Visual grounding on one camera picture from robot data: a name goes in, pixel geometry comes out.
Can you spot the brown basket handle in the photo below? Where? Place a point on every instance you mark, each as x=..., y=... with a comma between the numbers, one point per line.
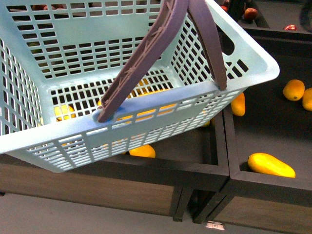
x=158, y=38

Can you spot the light teal plastic basket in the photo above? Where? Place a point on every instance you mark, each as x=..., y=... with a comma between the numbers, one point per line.
x=59, y=57

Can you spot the yellow mango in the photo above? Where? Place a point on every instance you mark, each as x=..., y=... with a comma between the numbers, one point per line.
x=267, y=164
x=143, y=151
x=238, y=105
x=294, y=90
x=307, y=99

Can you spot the red apple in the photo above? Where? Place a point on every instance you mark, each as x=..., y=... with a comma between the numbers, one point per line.
x=250, y=14

